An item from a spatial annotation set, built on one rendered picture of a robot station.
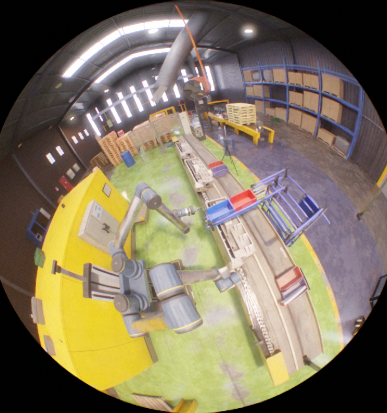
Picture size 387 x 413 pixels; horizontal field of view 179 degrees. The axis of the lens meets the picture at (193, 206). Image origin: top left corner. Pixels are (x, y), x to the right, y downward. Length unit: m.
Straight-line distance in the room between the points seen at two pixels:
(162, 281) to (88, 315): 1.66
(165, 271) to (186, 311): 0.22
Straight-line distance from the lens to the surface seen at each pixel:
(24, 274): 11.03
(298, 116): 10.71
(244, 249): 1.63
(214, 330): 2.64
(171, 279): 0.63
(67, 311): 1.98
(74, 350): 2.09
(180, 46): 8.15
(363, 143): 10.59
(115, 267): 1.47
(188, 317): 0.60
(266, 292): 1.82
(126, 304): 1.33
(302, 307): 2.10
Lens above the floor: 2.48
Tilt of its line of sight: 50 degrees down
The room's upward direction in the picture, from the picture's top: 22 degrees counter-clockwise
